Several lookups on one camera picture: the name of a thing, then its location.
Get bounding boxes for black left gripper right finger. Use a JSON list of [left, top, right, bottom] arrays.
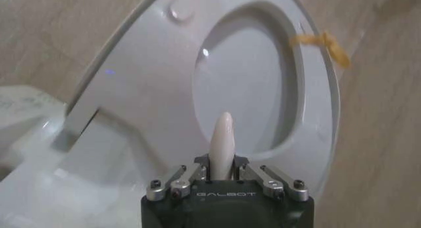
[[233, 154, 310, 202]]

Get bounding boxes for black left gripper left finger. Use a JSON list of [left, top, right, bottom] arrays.
[[146, 154, 212, 202]]

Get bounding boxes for cream toilet brush handle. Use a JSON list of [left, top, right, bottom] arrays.
[[209, 111, 237, 181]]

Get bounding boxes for white toilet body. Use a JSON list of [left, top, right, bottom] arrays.
[[0, 84, 210, 228]]

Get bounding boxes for white toilet lid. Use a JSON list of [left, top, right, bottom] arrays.
[[64, 0, 344, 189]]

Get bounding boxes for white toilet seat ring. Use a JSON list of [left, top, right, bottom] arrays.
[[66, 0, 333, 188]]

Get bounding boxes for orange pull string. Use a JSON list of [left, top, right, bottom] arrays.
[[290, 31, 352, 70]]

